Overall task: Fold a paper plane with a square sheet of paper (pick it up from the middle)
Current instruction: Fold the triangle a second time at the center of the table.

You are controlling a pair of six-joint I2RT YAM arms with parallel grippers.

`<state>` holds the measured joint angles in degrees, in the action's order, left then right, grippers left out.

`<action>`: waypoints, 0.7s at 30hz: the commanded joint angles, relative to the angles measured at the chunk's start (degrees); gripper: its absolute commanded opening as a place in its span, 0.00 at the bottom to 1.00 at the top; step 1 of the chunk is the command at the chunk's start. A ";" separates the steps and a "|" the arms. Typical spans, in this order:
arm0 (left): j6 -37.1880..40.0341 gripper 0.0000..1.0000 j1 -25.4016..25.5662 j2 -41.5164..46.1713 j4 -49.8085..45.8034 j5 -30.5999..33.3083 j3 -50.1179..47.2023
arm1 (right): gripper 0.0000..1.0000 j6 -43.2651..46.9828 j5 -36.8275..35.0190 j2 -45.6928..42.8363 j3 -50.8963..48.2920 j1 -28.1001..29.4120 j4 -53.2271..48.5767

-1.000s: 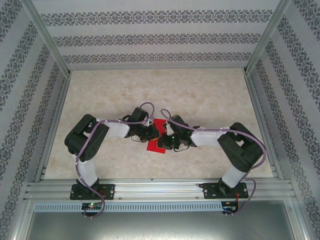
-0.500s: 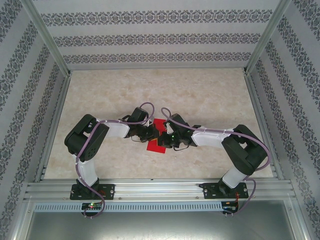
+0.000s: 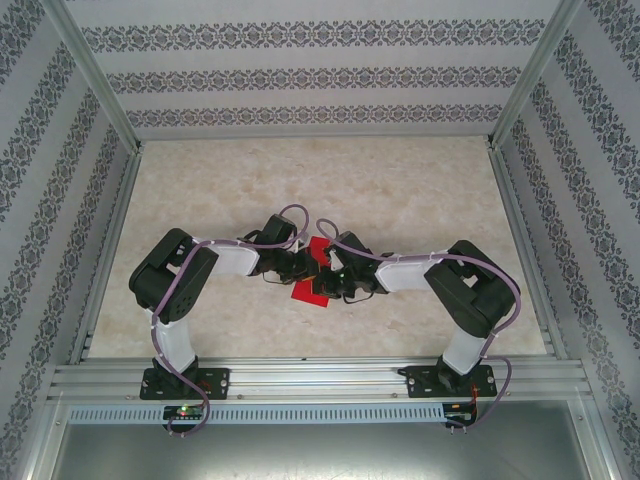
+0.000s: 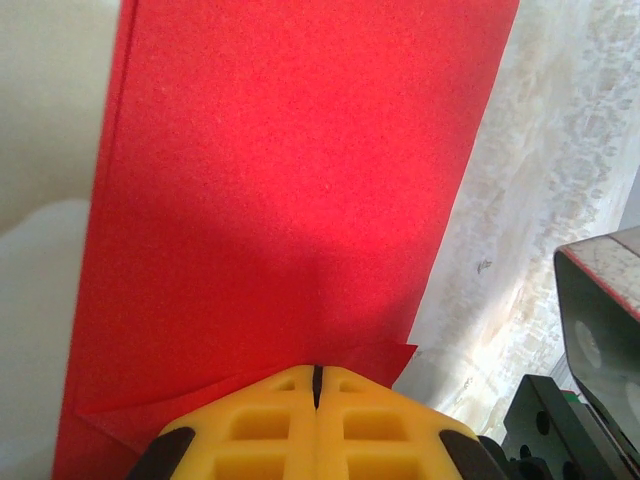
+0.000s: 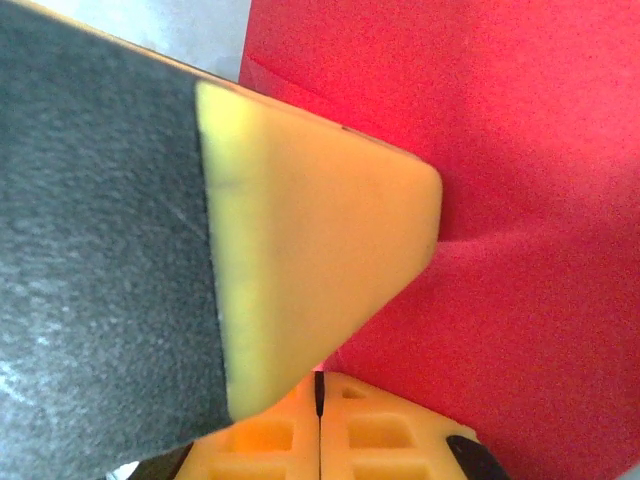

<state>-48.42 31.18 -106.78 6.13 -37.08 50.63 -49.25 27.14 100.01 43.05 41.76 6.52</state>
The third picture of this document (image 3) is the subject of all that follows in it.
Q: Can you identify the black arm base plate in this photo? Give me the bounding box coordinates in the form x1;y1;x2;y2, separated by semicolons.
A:
139;367;232;401
405;364;499;399

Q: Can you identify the aluminium frame post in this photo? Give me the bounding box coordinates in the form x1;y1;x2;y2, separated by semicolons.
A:
492;0;586;146
42;0;144;151

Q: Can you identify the aluminium side rail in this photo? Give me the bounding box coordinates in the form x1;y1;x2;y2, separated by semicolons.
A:
69;142;146;364
487;139;569;361

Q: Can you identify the aluminium mounting rail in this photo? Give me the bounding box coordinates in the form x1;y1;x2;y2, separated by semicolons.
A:
47;357;594;401

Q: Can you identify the slotted grey cable duct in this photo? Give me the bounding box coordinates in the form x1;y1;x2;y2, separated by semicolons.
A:
67;403;446;424

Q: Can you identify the thin black cable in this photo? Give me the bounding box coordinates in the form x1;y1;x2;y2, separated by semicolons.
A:
260;269;296;287
343;288;377;307

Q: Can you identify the grey metal sheet panel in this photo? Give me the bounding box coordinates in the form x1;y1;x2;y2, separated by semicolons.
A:
47;422;609;480

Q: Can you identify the red cloth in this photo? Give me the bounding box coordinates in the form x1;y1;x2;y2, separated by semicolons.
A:
290;235;335;310

